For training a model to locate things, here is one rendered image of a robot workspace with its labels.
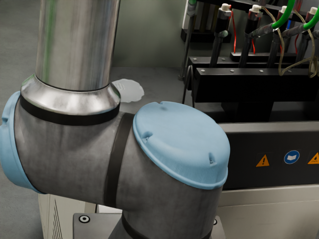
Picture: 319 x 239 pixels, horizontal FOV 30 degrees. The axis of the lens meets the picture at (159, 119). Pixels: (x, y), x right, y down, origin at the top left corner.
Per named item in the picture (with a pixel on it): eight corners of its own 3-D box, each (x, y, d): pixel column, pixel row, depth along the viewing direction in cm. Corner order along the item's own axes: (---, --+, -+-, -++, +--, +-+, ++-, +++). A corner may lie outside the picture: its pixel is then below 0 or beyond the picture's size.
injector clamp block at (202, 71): (190, 126, 152) (200, 73, 144) (179, 106, 160) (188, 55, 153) (307, 123, 162) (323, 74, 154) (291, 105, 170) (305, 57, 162)
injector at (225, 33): (208, 93, 150) (224, 14, 139) (201, 83, 154) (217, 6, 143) (218, 93, 151) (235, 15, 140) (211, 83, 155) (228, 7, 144)
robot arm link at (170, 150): (211, 255, 69) (235, 161, 62) (99, 230, 70) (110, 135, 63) (219, 193, 80) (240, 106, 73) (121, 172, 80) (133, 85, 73)
